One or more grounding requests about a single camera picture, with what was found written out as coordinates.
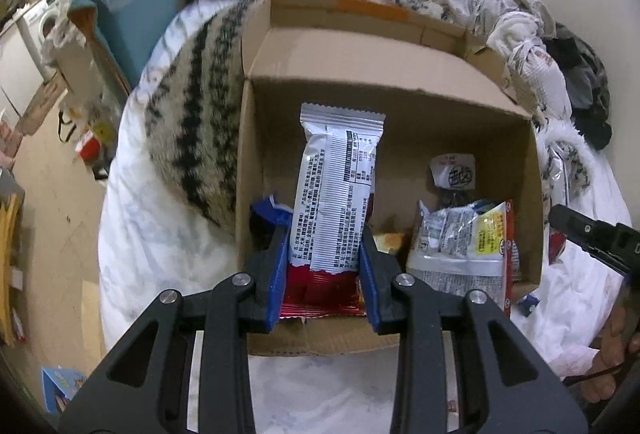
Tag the person's right hand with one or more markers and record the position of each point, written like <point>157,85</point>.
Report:
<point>617,334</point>

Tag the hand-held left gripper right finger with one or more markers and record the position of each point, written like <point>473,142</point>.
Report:
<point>369,276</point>

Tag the small white and blue packet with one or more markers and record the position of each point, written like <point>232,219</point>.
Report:
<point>529,305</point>

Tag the dark clothes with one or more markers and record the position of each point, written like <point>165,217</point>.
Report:
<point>585,79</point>

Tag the white washing machine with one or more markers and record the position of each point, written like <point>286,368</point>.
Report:
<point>45,19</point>

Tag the yellow snack packet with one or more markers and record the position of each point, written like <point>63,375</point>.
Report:
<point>390,243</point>

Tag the wooden rack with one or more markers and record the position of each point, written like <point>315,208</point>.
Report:
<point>10,264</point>

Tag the dark packet with white label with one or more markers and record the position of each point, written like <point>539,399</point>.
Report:
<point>452,172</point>

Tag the white cabinet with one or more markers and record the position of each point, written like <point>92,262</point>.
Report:
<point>20,59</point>

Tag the red box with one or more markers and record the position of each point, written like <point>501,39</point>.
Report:
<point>88,147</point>

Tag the blue picture box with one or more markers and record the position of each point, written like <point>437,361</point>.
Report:
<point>62,389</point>

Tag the white packet with red end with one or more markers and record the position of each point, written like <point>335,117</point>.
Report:
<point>335,194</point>

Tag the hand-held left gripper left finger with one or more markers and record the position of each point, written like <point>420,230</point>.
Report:
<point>280,276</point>

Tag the white bear print quilt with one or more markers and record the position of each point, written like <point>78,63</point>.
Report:
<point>130,214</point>

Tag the teal padded board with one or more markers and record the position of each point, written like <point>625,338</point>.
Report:
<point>140,9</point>

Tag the silver grey snack packet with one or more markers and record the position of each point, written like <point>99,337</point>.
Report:
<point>450,254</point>

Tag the blue and white snack packet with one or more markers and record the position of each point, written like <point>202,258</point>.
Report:
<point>265,214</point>

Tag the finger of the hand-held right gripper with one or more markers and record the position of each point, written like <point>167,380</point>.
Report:
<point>575,226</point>

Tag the cardboard box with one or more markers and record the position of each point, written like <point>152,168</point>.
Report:
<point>450,114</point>

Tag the beige carton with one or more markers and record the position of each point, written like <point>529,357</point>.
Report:
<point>80,74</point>

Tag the fluffy white garment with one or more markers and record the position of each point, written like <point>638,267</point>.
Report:
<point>567,159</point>

